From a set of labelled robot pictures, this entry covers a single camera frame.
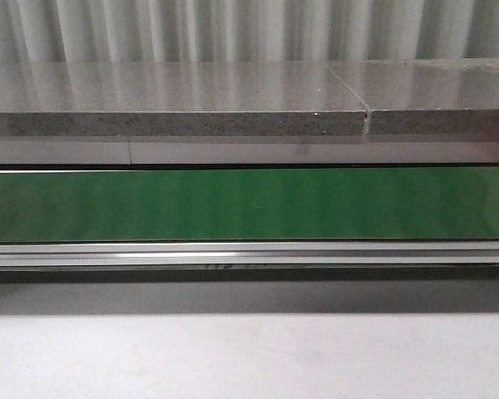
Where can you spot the green conveyor belt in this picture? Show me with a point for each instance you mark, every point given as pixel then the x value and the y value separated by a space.
pixel 250 204

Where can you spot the grey speckled stone countertop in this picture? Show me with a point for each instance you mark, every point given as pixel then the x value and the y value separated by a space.
pixel 293 99

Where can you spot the white corrugated curtain backdrop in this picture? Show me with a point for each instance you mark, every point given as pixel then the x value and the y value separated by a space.
pixel 227 31

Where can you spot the aluminium conveyor frame rail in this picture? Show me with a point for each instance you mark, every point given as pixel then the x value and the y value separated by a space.
pixel 164 256

